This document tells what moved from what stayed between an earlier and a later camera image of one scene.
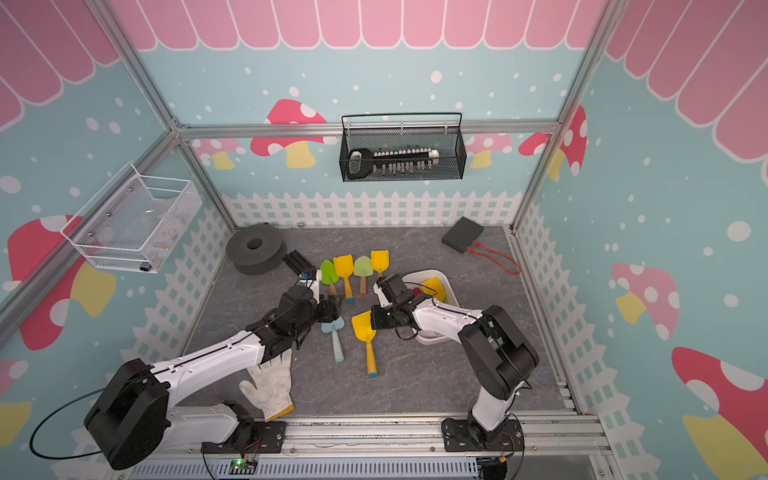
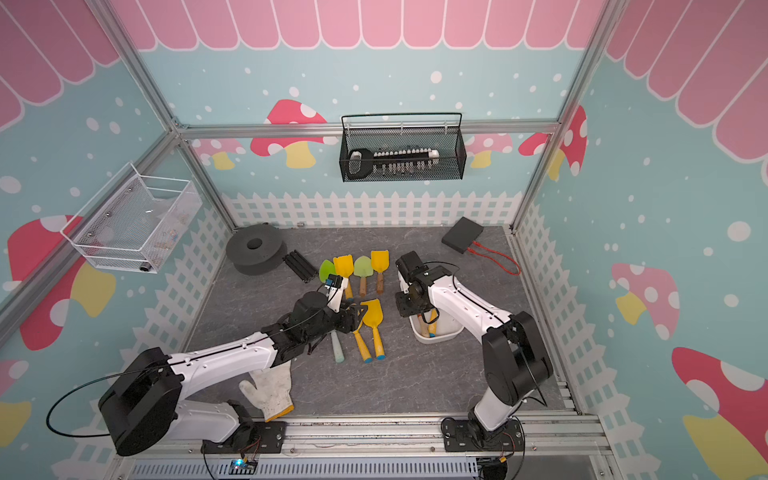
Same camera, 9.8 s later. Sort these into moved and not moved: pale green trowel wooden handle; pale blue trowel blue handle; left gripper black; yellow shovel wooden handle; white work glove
Moved: left gripper black
Not moved: yellow shovel wooden handle; pale green trowel wooden handle; white work glove; pale blue trowel blue handle
